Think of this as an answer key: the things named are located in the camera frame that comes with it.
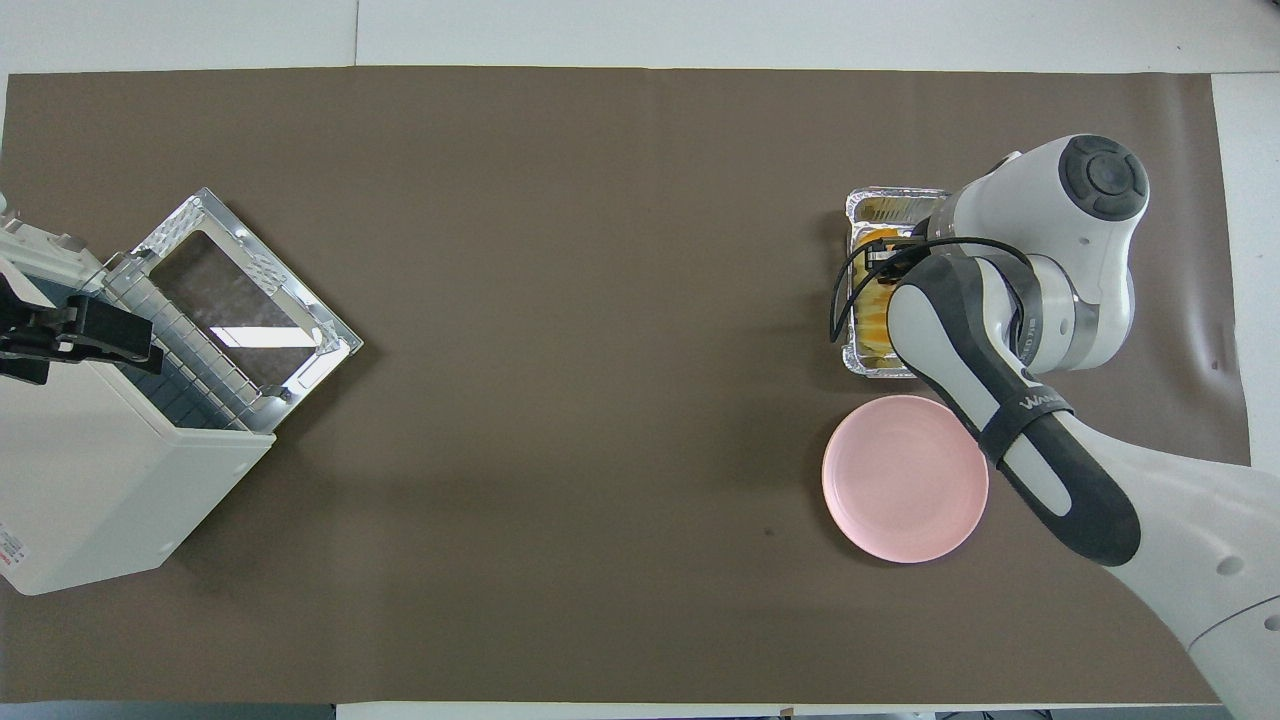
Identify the brown table mat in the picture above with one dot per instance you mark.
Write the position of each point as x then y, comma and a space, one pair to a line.
600, 350

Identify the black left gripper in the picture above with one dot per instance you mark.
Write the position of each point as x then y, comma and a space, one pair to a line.
25, 330

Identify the yellow sliced bread loaf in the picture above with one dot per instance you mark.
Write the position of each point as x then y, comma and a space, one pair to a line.
872, 315

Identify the cream toaster oven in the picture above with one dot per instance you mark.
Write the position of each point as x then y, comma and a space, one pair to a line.
90, 480

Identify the aluminium foil tray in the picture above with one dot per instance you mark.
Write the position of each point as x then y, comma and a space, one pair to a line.
880, 205

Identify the pink round plate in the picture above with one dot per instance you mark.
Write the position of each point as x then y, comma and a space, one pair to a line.
905, 480

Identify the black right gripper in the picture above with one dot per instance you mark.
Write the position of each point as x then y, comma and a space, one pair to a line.
890, 258

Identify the glass oven door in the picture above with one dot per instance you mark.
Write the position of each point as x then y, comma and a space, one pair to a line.
250, 300

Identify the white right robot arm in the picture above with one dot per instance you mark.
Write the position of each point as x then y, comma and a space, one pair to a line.
1060, 300

